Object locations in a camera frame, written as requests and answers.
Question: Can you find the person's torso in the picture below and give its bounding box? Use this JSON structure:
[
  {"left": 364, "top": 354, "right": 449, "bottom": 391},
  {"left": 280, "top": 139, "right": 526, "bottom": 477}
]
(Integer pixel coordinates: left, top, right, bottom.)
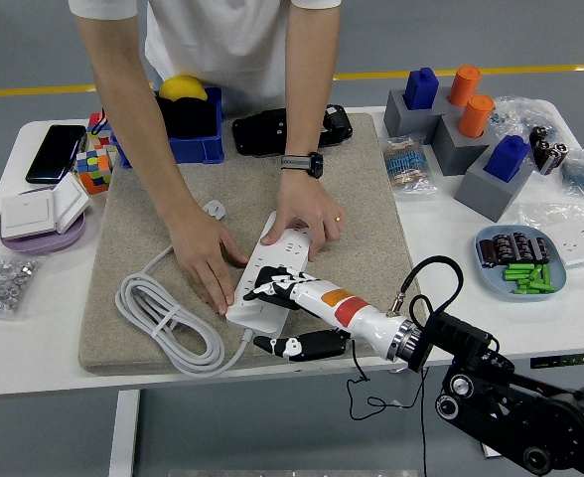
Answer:
[{"left": 68, "top": 0, "right": 343, "bottom": 118}]

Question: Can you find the black table control panel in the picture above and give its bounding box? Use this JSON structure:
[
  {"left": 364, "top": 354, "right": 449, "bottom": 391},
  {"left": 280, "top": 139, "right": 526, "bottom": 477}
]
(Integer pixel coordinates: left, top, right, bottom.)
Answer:
[{"left": 529, "top": 351, "right": 584, "bottom": 370}]

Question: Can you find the white power strip with cable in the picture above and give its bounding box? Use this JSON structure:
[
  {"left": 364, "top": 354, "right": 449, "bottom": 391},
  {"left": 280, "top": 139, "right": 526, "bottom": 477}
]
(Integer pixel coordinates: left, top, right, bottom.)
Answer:
[{"left": 114, "top": 198, "right": 316, "bottom": 379}]

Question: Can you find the white wall switch panel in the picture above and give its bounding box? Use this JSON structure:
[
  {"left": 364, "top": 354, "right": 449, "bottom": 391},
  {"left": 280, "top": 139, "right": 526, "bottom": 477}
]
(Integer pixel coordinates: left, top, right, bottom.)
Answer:
[
  {"left": 0, "top": 191, "right": 58, "bottom": 240},
  {"left": 52, "top": 172, "right": 91, "bottom": 235}
]

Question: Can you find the light blue dish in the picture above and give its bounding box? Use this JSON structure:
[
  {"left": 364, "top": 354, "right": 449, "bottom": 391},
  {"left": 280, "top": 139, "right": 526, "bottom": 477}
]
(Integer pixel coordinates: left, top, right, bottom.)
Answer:
[{"left": 473, "top": 225, "right": 569, "bottom": 303}]

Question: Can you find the black smartphone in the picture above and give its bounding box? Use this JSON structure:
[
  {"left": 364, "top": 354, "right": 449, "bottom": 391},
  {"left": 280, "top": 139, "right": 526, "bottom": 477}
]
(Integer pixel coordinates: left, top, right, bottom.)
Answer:
[{"left": 25, "top": 123, "right": 88, "bottom": 184}]

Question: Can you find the orange cylinder peg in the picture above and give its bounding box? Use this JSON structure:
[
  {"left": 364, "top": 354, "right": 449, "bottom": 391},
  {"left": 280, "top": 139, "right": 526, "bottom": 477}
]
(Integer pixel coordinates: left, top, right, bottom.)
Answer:
[
  {"left": 447, "top": 64, "right": 482, "bottom": 108},
  {"left": 457, "top": 93, "right": 496, "bottom": 139}
]

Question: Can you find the black wristwatch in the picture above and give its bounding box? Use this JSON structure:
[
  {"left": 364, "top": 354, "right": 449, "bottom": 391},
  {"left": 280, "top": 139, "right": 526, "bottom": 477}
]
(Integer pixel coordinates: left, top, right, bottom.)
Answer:
[{"left": 279, "top": 151, "right": 325, "bottom": 180}]

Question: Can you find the blue square peg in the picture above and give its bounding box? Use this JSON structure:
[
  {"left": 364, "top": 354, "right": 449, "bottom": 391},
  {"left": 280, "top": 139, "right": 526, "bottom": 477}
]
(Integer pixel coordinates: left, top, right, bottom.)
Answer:
[
  {"left": 403, "top": 67, "right": 441, "bottom": 111},
  {"left": 483, "top": 134, "right": 531, "bottom": 184}
]

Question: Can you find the person's left hand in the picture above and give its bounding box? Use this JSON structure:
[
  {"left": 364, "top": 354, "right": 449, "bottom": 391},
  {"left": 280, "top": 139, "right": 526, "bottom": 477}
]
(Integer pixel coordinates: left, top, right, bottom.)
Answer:
[{"left": 260, "top": 171, "right": 347, "bottom": 263}]

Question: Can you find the person's right hand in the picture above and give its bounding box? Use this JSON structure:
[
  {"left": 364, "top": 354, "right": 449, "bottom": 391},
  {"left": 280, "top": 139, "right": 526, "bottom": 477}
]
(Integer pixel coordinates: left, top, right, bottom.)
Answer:
[{"left": 165, "top": 218, "right": 249, "bottom": 317}]

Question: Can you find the clear bag of metal nuts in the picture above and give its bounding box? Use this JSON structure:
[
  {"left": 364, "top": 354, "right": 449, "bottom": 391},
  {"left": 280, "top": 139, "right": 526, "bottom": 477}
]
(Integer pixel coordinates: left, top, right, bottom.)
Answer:
[{"left": 0, "top": 247, "right": 42, "bottom": 320}]

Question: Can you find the white and black robot right hand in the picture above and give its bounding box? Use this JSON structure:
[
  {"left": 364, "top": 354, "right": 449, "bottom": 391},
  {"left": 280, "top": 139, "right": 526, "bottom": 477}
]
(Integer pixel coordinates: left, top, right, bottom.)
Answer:
[{"left": 244, "top": 265, "right": 406, "bottom": 362}]

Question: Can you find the grey socket block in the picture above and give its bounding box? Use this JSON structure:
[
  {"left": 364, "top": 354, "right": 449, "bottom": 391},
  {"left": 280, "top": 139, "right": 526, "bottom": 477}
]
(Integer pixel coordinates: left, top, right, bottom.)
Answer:
[
  {"left": 383, "top": 87, "right": 455, "bottom": 145},
  {"left": 430, "top": 111, "right": 496, "bottom": 178},
  {"left": 453, "top": 146, "right": 535, "bottom": 224}
]

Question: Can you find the purple tray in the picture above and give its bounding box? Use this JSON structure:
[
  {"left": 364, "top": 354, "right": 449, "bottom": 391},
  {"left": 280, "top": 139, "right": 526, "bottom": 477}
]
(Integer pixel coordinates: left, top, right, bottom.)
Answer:
[{"left": 0, "top": 186, "right": 89, "bottom": 256}]

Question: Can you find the grey-brown mat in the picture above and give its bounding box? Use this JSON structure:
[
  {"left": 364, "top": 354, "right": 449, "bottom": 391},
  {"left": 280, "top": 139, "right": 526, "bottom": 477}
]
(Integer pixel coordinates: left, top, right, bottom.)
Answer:
[{"left": 77, "top": 111, "right": 430, "bottom": 377}]

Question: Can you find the black open electronic device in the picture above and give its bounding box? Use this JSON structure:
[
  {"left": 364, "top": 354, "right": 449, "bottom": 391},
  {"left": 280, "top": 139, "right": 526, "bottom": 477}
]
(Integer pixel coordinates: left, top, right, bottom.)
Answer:
[{"left": 230, "top": 103, "right": 354, "bottom": 159}]

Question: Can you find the clear plastic bag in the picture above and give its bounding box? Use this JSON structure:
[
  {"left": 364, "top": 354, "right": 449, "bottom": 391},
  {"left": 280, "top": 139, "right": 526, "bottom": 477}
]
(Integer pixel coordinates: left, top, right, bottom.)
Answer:
[{"left": 517, "top": 201, "right": 584, "bottom": 269}]

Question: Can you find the black plug with cord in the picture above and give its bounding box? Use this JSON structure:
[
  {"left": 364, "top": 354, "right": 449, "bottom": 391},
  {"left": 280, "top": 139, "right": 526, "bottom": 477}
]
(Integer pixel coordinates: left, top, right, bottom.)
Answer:
[{"left": 254, "top": 266, "right": 430, "bottom": 477}]

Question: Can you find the colourful puzzle cube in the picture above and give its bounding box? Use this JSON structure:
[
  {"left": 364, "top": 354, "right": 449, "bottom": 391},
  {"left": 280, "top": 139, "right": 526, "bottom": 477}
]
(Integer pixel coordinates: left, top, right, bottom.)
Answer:
[
  {"left": 85, "top": 111, "right": 117, "bottom": 155},
  {"left": 75, "top": 148, "right": 118, "bottom": 196}
]

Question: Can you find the black capacitor bundle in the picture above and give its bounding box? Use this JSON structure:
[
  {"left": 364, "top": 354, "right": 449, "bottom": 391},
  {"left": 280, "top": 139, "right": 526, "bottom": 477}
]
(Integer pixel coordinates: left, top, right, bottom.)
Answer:
[{"left": 527, "top": 126, "right": 570, "bottom": 176}]

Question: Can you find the yellow lemon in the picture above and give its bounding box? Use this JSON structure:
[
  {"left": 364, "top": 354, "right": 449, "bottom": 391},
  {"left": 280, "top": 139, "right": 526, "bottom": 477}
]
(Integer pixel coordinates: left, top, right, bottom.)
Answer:
[{"left": 158, "top": 75, "right": 209, "bottom": 103}]

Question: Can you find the blue plastic bin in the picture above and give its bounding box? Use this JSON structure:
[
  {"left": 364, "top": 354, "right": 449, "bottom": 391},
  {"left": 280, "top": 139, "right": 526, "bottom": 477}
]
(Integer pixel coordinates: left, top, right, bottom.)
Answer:
[{"left": 108, "top": 86, "right": 225, "bottom": 170}]

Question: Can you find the clear bag of resistors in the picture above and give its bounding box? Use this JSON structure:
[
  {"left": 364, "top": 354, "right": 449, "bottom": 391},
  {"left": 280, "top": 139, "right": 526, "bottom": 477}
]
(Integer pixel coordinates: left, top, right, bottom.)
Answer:
[{"left": 383, "top": 134, "right": 440, "bottom": 200}]

